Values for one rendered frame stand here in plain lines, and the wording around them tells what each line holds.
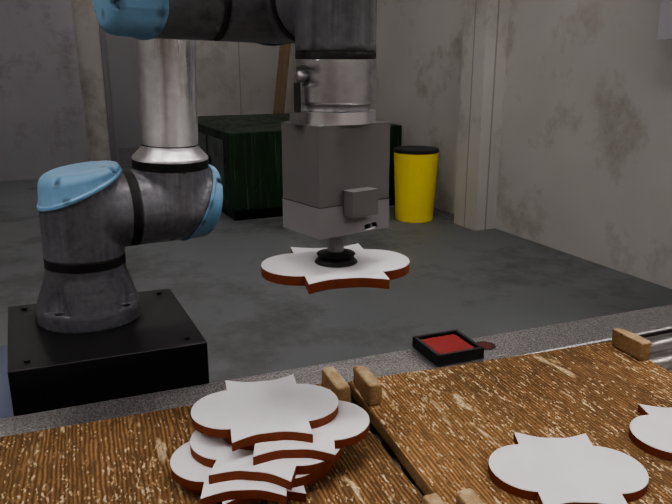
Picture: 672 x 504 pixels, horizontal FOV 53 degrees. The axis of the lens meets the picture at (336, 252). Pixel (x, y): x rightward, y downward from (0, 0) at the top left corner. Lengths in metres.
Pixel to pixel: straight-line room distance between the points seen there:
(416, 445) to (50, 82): 8.27
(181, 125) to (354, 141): 0.46
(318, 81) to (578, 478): 0.44
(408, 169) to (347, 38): 5.10
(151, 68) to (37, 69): 7.81
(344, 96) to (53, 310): 0.61
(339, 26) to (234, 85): 9.04
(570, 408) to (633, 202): 3.87
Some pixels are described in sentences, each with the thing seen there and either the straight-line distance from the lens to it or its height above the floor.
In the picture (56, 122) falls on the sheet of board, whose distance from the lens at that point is 8.75.
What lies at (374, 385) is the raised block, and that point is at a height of 0.96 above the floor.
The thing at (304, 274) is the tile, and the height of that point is 1.13.
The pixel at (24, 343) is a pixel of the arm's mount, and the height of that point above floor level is 0.95.
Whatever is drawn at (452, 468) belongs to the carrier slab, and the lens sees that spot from 0.72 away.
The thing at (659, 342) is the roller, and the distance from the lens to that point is 1.14.
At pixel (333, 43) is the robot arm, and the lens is 0.62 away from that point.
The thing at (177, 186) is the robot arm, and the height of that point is 1.15.
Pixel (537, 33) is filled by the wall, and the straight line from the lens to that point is 5.33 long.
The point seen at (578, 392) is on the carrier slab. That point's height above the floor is 0.94.
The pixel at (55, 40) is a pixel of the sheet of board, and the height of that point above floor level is 1.56.
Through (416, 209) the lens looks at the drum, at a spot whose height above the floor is 0.12.
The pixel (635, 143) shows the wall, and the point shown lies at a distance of 4.65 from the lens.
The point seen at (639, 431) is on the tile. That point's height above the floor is 0.95.
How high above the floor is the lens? 1.33
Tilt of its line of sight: 16 degrees down
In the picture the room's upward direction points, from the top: straight up
